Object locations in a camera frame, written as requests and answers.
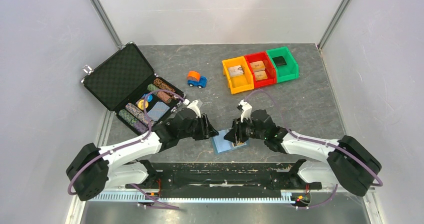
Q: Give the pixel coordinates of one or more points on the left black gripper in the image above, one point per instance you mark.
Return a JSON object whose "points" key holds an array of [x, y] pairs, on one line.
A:
{"points": [[207, 131]]}

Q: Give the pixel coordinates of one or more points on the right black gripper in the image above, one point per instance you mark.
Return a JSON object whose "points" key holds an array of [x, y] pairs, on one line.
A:
{"points": [[236, 131]]}

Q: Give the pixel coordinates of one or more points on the blue card holder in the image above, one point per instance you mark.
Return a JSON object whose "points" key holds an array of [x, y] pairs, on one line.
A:
{"points": [[220, 145]]}

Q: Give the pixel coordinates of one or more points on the gold VIP card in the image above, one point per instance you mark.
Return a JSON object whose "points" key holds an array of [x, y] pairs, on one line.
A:
{"points": [[260, 75]]}

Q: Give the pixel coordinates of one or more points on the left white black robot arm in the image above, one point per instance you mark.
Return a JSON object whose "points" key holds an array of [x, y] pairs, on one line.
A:
{"points": [[93, 169]]}

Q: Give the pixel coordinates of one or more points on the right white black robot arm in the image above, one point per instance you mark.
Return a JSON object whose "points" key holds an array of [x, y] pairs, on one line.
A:
{"points": [[342, 161]]}

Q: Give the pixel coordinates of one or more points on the blue playing card deck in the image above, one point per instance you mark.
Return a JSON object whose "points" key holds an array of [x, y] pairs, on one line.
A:
{"points": [[157, 111]]}

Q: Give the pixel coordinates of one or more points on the white card stack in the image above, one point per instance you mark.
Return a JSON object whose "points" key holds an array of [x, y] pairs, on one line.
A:
{"points": [[235, 71]]}

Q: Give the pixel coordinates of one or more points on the gold card in red bin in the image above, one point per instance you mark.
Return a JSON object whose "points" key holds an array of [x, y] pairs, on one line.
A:
{"points": [[257, 66]]}

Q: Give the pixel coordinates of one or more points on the black card in green bin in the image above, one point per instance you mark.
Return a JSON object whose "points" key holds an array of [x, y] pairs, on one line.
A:
{"points": [[279, 61]]}

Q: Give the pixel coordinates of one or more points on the blue orange toy car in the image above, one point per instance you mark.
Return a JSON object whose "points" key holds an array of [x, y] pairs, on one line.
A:
{"points": [[194, 79]]}

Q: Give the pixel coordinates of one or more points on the yellow storage bin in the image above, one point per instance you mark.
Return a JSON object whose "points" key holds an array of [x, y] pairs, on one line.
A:
{"points": [[241, 83]]}

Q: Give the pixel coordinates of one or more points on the red storage bin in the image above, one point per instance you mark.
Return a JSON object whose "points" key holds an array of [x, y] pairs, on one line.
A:
{"points": [[269, 69]]}

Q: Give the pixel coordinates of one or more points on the yellow dealer chip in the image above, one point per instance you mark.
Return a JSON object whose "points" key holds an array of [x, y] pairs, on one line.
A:
{"points": [[142, 104]]}

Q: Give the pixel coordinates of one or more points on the green storage bin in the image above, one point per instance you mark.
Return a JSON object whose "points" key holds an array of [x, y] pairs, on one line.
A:
{"points": [[286, 73]]}

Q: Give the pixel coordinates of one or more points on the black poker chip case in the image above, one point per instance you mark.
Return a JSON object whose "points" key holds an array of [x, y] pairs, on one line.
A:
{"points": [[125, 78]]}

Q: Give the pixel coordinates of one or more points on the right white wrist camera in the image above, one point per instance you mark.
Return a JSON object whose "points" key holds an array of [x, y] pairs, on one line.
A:
{"points": [[246, 109]]}

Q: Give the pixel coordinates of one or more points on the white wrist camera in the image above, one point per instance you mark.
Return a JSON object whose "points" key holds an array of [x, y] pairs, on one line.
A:
{"points": [[246, 109], [194, 106]]}

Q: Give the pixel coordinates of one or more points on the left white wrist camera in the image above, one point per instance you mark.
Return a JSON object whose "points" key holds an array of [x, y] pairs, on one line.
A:
{"points": [[194, 106]]}

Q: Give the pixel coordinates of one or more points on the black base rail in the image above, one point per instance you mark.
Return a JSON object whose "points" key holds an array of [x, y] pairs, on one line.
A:
{"points": [[225, 180]]}

